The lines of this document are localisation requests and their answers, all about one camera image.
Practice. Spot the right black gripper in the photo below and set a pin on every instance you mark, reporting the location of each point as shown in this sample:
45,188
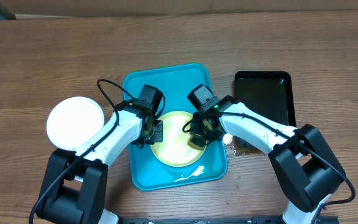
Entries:
199,137

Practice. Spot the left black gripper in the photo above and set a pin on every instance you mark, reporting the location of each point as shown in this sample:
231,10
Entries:
158,135

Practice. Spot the light green plate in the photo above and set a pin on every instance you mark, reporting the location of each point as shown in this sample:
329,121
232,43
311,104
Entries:
175,150

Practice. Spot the white plate front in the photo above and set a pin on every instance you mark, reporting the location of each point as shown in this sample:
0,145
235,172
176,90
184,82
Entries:
74,121

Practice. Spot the green yellow sponge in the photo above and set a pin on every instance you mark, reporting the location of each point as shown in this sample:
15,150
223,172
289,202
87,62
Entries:
197,143

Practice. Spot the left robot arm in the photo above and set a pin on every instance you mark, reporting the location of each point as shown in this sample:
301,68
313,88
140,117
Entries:
74,185

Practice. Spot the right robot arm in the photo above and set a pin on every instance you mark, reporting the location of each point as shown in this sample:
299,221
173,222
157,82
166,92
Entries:
306,168

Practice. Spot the black rectangular tray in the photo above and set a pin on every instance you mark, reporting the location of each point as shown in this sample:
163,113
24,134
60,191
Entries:
268,93

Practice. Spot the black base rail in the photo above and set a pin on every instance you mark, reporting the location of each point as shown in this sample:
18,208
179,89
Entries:
273,219

